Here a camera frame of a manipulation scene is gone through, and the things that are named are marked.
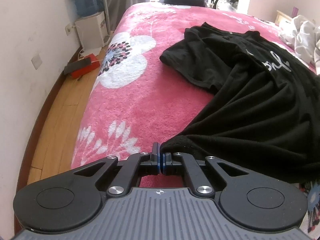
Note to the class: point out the black t-shirt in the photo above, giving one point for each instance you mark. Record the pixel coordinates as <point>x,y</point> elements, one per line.
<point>250,105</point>

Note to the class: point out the black flat device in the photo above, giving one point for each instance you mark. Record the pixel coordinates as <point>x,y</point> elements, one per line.
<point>76,66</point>

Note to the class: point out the white wall socket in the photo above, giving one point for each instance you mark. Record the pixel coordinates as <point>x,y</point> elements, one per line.
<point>70,28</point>

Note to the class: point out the cream white garment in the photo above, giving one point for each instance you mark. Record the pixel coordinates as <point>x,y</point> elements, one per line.
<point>300,37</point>

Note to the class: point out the white water dispenser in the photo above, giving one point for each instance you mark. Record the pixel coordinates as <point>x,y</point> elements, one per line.
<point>91,31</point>

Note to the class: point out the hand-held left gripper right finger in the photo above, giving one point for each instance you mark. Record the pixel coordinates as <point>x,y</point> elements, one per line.
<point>164,162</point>

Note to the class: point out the blank wall plate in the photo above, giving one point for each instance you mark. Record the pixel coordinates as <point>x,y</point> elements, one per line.
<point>37,61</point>

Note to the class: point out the red box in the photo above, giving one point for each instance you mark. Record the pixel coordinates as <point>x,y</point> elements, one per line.
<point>86,68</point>

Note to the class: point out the pink floral blanket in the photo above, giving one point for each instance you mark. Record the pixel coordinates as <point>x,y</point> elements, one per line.
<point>130,100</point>

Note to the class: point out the pink cup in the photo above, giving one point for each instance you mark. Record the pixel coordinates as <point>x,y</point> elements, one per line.
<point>295,11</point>

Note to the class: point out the wooden nightstand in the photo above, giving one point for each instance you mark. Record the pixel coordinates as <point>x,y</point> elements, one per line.
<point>283,17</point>

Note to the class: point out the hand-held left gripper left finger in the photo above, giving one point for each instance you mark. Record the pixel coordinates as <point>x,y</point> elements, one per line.
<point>157,160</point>

